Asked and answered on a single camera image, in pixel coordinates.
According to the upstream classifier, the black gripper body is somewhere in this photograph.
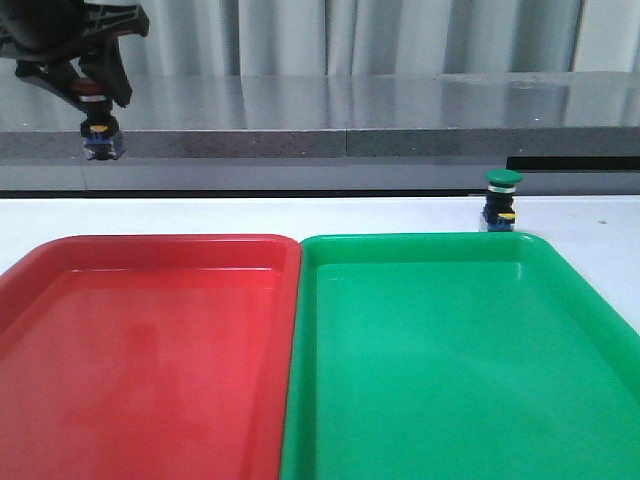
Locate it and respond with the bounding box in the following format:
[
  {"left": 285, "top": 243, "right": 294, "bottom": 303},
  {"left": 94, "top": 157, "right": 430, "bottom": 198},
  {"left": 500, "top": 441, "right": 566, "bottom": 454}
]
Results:
[{"left": 1, "top": 1, "right": 150, "bottom": 63}]

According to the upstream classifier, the green plastic tray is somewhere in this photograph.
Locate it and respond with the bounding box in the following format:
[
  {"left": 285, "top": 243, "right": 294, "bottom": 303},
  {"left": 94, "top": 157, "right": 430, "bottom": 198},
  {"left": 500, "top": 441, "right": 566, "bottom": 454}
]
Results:
[{"left": 280, "top": 233, "right": 639, "bottom": 479}]

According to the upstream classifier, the grey stone counter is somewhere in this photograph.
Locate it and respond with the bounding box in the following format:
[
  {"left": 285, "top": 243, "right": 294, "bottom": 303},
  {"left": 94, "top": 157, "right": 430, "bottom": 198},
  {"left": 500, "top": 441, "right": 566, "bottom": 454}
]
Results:
[{"left": 1, "top": 72, "right": 639, "bottom": 197}]

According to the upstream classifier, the grey pleated curtain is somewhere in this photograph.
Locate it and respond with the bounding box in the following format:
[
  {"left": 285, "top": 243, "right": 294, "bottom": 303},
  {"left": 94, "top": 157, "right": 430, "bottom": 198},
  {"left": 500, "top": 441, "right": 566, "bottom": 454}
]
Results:
[{"left": 0, "top": 0, "right": 640, "bottom": 77}]

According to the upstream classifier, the green mushroom push button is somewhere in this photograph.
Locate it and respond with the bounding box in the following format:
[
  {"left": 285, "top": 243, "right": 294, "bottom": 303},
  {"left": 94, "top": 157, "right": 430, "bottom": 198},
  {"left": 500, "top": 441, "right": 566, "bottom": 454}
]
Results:
[{"left": 481, "top": 169, "right": 523, "bottom": 232}]

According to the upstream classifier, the red plastic tray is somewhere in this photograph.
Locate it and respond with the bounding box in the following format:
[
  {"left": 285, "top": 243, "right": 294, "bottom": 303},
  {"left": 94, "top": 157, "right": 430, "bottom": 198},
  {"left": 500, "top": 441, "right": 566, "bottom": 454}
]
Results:
[{"left": 1, "top": 235, "right": 301, "bottom": 479}]

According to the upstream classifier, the red mushroom push button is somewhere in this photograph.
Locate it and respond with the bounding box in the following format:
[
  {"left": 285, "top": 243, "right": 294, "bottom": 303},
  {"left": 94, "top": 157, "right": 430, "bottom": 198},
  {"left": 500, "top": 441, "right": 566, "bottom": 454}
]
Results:
[{"left": 71, "top": 78, "right": 124, "bottom": 161}]

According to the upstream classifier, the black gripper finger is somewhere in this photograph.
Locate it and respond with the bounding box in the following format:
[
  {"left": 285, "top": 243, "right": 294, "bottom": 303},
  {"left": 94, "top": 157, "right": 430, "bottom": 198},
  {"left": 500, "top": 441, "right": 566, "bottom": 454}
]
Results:
[
  {"left": 15, "top": 61, "right": 95, "bottom": 124},
  {"left": 82, "top": 38, "right": 133, "bottom": 107}
]

